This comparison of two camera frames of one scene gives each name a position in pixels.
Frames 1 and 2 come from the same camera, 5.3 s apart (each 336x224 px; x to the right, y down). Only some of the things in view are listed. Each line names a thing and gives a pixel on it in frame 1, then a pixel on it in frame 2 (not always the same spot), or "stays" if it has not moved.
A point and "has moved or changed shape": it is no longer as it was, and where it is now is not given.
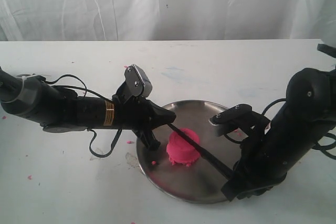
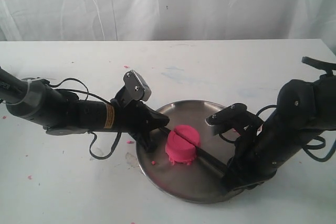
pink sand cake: (181, 150) stays
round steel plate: (202, 182) stays
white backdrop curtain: (167, 6) stays
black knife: (206, 154) has moved or changed shape
